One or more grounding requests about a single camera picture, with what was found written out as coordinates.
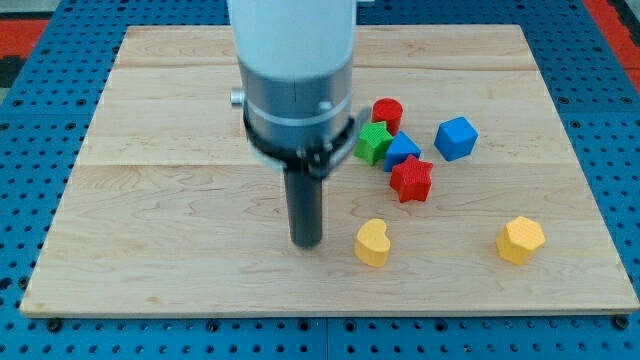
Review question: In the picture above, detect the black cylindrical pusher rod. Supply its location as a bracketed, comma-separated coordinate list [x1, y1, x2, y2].
[284, 171, 323, 249]

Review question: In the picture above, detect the yellow heart block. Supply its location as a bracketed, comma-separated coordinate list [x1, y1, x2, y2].
[354, 218, 391, 268]

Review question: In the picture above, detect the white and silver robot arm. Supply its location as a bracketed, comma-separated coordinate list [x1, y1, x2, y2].
[227, 0, 370, 249]

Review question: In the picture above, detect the yellow hexagon block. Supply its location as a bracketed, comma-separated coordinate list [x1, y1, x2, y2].
[496, 216, 546, 265]

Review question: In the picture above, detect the green star block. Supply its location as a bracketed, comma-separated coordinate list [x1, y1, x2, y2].
[354, 121, 394, 166]

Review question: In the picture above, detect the blue triangular block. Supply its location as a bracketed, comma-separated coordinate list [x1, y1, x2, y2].
[383, 131, 422, 172]

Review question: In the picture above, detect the red star block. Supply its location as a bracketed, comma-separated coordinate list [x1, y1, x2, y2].
[390, 155, 434, 203]

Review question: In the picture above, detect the red cylinder block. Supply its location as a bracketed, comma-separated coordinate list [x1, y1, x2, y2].
[371, 98, 404, 136]

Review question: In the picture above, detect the light wooden board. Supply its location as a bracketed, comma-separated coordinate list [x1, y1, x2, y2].
[21, 25, 639, 318]

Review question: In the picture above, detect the blue cube block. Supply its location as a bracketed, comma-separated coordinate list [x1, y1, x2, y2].
[434, 116, 479, 162]

